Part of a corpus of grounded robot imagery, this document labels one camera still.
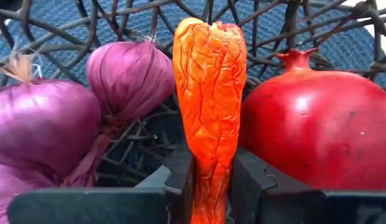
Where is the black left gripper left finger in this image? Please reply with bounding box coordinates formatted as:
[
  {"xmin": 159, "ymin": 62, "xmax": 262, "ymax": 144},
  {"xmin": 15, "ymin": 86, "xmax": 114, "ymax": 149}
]
[{"xmin": 7, "ymin": 148, "xmax": 195, "ymax": 224}]

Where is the black wire basket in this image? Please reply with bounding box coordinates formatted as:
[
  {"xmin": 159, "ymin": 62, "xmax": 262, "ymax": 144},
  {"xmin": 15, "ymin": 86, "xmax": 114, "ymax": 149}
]
[{"xmin": 0, "ymin": 0, "xmax": 386, "ymax": 187}]

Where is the red pomegranate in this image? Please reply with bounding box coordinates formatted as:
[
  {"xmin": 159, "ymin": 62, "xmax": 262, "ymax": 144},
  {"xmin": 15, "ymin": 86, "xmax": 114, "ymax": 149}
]
[{"xmin": 239, "ymin": 48, "xmax": 386, "ymax": 191}]

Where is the red chili pepper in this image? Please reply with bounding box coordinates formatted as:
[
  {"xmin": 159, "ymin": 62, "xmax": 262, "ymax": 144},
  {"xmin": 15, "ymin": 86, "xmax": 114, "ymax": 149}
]
[{"xmin": 172, "ymin": 17, "xmax": 248, "ymax": 224}]

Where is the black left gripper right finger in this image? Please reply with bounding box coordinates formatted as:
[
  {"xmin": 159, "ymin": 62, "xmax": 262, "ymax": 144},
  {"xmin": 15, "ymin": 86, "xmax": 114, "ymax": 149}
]
[{"xmin": 228, "ymin": 147, "xmax": 386, "ymax": 224}]

